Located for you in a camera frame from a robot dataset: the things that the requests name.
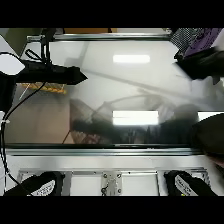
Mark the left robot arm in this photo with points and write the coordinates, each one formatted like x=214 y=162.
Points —
x=50 y=72

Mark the silver frame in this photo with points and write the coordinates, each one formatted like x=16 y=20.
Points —
x=113 y=160

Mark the purple garment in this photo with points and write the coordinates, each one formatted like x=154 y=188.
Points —
x=203 y=42

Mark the grey checked garment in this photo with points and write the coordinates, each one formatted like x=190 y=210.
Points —
x=183 y=36

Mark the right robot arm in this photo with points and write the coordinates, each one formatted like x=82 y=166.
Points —
x=203 y=65

